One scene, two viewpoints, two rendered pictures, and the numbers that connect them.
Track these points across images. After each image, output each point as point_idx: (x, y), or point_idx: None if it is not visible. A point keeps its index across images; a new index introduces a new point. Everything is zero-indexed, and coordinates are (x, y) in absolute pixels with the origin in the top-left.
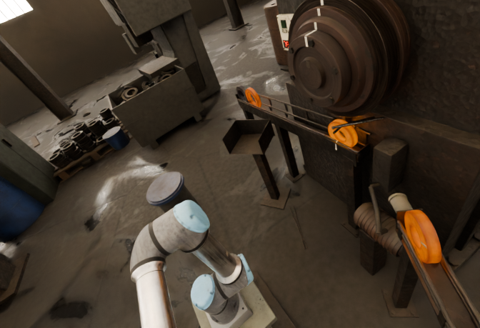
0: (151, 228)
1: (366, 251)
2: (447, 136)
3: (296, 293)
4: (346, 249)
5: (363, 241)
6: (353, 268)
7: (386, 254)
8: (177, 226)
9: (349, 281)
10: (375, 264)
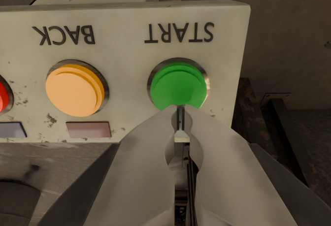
0: None
1: (253, 120)
2: None
3: None
4: (270, 78)
5: (264, 138)
6: (252, 70)
7: (233, 114)
8: None
9: (249, 57)
10: (237, 101)
